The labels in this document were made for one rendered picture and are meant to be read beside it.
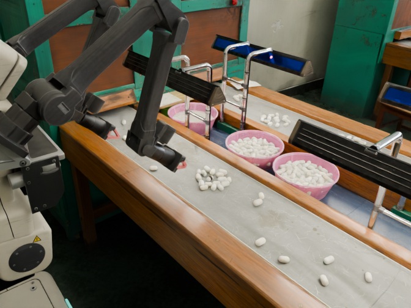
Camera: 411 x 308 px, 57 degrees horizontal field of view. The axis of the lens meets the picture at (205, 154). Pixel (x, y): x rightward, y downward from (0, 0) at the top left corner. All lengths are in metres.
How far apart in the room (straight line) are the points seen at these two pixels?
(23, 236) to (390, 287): 1.06
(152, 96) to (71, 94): 0.27
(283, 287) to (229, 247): 0.20
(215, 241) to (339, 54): 3.29
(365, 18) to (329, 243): 3.02
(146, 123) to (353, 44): 3.23
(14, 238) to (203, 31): 1.60
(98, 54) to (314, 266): 0.84
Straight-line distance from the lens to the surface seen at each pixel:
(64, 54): 1.93
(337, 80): 4.30
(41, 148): 1.20
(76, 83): 0.95
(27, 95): 0.96
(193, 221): 1.28
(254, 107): 2.21
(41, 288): 1.83
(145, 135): 1.16
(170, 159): 1.29
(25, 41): 1.35
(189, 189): 1.47
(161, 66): 1.09
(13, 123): 0.93
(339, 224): 1.38
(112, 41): 0.97
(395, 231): 1.57
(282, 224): 1.34
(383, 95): 1.64
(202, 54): 2.40
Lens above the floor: 1.59
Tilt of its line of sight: 30 degrees down
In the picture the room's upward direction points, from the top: 2 degrees clockwise
